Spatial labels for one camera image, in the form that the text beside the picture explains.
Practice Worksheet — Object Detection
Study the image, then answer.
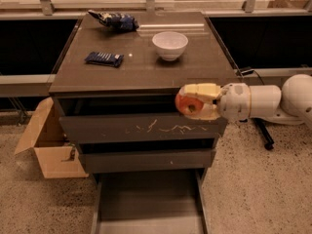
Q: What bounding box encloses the grey drawer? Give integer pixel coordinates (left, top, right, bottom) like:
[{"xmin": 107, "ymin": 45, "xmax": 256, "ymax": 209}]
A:
[
  {"xmin": 55, "ymin": 94, "xmax": 227, "ymax": 144},
  {"xmin": 79, "ymin": 138, "xmax": 215, "ymax": 174},
  {"xmin": 91, "ymin": 170, "xmax": 210, "ymax": 234}
]

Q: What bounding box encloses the blue crumpled chip bag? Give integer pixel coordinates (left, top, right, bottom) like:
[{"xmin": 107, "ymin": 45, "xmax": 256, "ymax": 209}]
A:
[{"xmin": 88, "ymin": 10, "xmax": 139, "ymax": 31}]

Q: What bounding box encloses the grey middle drawer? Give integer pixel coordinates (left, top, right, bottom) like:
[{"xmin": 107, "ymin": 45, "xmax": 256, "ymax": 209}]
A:
[{"xmin": 79, "ymin": 138, "xmax": 215, "ymax": 174}]

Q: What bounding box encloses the blue flat snack packet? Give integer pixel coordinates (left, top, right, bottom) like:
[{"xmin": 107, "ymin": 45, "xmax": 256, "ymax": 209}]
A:
[{"xmin": 85, "ymin": 52, "xmax": 124, "ymax": 67}]

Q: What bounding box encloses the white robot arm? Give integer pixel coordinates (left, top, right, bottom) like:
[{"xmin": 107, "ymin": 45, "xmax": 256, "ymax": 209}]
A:
[{"xmin": 175, "ymin": 74, "xmax": 312, "ymax": 128}]

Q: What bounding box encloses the black cable with plug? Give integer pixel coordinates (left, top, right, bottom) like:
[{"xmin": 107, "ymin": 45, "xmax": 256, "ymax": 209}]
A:
[{"xmin": 235, "ymin": 65, "xmax": 268, "ymax": 86}]

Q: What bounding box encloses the red apple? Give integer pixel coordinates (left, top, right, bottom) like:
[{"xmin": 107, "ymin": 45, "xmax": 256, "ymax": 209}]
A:
[{"xmin": 175, "ymin": 94, "xmax": 204, "ymax": 115}]

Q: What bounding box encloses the grey bottom drawer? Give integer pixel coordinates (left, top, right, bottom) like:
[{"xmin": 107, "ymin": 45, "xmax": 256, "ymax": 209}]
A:
[{"xmin": 91, "ymin": 170, "xmax": 210, "ymax": 234}]

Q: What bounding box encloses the grey drawer cabinet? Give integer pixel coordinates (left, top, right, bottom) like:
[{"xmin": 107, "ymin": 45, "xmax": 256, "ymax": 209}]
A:
[{"xmin": 48, "ymin": 11, "xmax": 243, "ymax": 183}]

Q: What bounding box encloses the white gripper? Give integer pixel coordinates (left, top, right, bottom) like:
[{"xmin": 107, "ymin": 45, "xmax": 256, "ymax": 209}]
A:
[{"xmin": 178, "ymin": 83, "xmax": 251, "ymax": 121}]

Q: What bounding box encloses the black wheeled stand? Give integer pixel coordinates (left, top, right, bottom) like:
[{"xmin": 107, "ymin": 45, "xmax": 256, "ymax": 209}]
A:
[{"xmin": 251, "ymin": 118, "xmax": 274, "ymax": 151}]

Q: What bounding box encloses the grey top drawer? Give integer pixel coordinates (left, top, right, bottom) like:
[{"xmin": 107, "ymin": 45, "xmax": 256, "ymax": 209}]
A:
[{"xmin": 55, "ymin": 94, "xmax": 227, "ymax": 144}]

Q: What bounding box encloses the open cardboard box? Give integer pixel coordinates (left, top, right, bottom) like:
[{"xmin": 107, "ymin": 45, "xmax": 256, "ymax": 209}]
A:
[{"xmin": 15, "ymin": 97, "xmax": 89, "ymax": 178}]

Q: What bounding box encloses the white ceramic bowl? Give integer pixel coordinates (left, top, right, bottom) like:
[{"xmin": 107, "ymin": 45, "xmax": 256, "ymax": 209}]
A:
[{"xmin": 152, "ymin": 31, "xmax": 188, "ymax": 61}]

